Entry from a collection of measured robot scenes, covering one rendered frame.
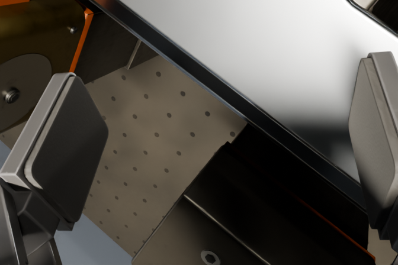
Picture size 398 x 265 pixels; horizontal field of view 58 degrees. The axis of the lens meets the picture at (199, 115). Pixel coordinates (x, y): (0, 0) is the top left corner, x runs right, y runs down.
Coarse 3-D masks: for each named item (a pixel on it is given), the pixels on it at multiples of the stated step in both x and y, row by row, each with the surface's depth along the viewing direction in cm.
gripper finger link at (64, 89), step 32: (64, 96) 11; (32, 128) 10; (64, 128) 10; (96, 128) 12; (32, 160) 9; (64, 160) 10; (96, 160) 12; (32, 192) 9; (64, 192) 10; (32, 224) 9; (64, 224) 11
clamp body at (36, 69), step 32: (32, 0) 25; (64, 0) 27; (0, 32) 21; (32, 32) 23; (64, 32) 26; (96, 32) 31; (128, 32) 37; (0, 64) 23; (32, 64) 26; (64, 64) 29; (96, 64) 35; (128, 64) 42; (0, 96) 25; (32, 96) 28; (0, 128) 27
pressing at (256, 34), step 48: (96, 0) 20; (144, 0) 18; (192, 0) 17; (240, 0) 16; (288, 0) 15; (336, 0) 15; (192, 48) 18; (240, 48) 17; (288, 48) 16; (336, 48) 15; (384, 48) 15; (240, 96) 19; (288, 96) 17; (336, 96) 16; (288, 144) 19; (336, 144) 17
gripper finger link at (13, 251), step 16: (0, 192) 9; (0, 208) 8; (0, 224) 8; (16, 224) 8; (0, 240) 8; (16, 240) 8; (0, 256) 8; (16, 256) 8; (32, 256) 10; (48, 256) 10
